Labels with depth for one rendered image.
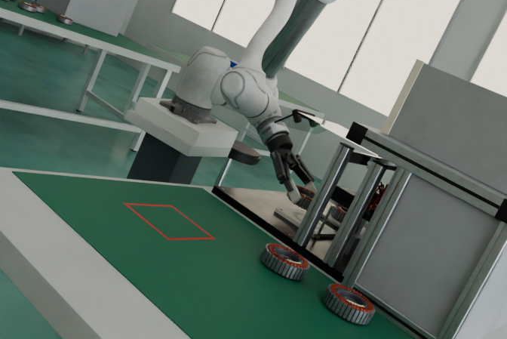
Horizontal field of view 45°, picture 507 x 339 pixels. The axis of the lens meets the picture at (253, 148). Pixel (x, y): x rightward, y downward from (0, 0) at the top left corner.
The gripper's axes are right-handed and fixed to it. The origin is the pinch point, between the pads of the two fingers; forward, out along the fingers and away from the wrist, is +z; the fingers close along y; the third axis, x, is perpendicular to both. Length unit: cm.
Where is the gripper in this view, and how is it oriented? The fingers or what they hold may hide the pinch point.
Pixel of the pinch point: (305, 196)
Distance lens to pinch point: 180.8
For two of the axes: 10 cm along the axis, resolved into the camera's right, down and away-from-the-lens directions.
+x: 7.2, -5.4, -4.3
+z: 3.9, 8.3, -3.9
